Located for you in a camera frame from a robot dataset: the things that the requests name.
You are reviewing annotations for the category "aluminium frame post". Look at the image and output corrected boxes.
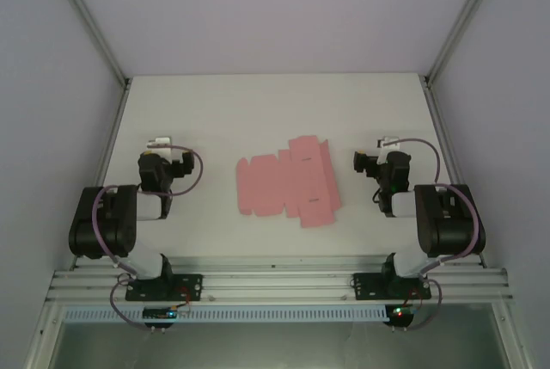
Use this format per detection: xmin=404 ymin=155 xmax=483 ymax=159
xmin=45 ymin=0 xmax=131 ymax=86
xmin=423 ymin=0 xmax=504 ymax=86

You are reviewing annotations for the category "aluminium table side rail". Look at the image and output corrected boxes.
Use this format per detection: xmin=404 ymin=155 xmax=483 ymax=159
xmin=423 ymin=78 xmax=459 ymax=185
xmin=79 ymin=80 xmax=130 ymax=258

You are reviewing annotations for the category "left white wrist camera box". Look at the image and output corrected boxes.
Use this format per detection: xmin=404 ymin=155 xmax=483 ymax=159
xmin=145 ymin=136 xmax=174 ymax=156

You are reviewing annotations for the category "pink paper box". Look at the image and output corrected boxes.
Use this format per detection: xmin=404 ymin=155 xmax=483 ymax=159
xmin=235 ymin=136 xmax=343 ymax=230

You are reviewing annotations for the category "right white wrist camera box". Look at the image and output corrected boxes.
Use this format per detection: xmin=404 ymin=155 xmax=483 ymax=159
xmin=376 ymin=135 xmax=400 ymax=166

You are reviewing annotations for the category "small circuit board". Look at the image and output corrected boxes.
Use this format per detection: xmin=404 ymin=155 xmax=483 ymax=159
xmin=384 ymin=304 xmax=425 ymax=323
xmin=143 ymin=304 xmax=190 ymax=323

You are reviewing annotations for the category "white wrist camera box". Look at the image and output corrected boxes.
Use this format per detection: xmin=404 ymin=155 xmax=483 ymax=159
xmin=376 ymin=135 xmax=400 ymax=166
xmin=145 ymin=136 xmax=174 ymax=156

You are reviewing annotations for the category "grey slotted cable duct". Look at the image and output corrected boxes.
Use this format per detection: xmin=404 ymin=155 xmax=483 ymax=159
xmin=63 ymin=304 xmax=388 ymax=323

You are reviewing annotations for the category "thin black cable loop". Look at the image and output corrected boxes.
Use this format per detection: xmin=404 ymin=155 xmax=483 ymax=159
xmin=371 ymin=188 xmax=388 ymax=213

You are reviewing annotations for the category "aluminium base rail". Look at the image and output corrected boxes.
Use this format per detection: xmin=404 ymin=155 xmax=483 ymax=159
xmin=45 ymin=256 xmax=515 ymax=304

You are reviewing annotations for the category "aluminium lower frame bar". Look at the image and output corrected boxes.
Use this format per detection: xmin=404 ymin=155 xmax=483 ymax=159
xmin=23 ymin=302 xmax=65 ymax=369
xmin=489 ymin=299 xmax=538 ymax=369

